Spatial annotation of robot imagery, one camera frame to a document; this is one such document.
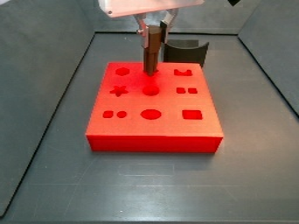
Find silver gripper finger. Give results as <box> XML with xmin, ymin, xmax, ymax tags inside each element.
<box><xmin>160</xmin><ymin>9</ymin><xmax>178</xmax><ymax>43</ymax></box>
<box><xmin>134</xmin><ymin>13</ymin><xmax>148</xmax><ymax>48</ymax></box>

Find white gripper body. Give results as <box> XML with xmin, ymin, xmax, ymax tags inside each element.
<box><xmin>97</xmin><ymin>0</ymin><xmax>204</xmax><ymax>18</ymax></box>

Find brown three prong peg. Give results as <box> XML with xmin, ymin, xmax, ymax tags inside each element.
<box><xmin>144</xmin><ymin>25</ymin><xmax>161</xmax><ymax>76</ymax></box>

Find black curved holder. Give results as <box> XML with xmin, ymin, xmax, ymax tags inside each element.
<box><xmin>162</xmin><ymin>39</ymin><xmax>209</xmax><ymax>67</ymax></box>

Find red shape sorter block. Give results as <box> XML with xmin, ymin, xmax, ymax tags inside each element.
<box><xmin>85</xmin><ymin>62</ymin><xmax>222</xmax><ymax>153</ymax></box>

